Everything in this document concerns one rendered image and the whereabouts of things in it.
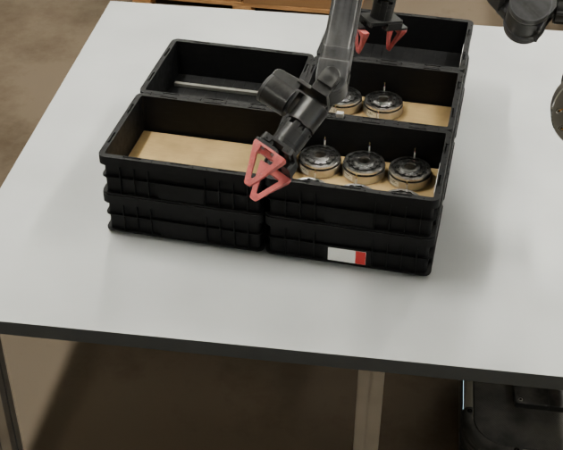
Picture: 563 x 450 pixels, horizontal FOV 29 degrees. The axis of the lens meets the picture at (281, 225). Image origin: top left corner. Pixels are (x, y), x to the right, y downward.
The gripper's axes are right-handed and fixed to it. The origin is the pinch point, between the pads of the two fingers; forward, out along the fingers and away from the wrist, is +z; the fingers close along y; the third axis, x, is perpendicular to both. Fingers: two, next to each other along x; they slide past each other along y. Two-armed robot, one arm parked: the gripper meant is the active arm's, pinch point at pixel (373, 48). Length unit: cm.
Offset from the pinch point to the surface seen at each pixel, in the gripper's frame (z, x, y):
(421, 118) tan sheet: 12.3, 17.2, -7.2
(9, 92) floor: 109, -187, 37
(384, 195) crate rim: 8, 53, 29
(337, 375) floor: 98, 21, 2
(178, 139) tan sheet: 23, -3, 53
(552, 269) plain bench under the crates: 23, 71, -11
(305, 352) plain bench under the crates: 35, 68, 53
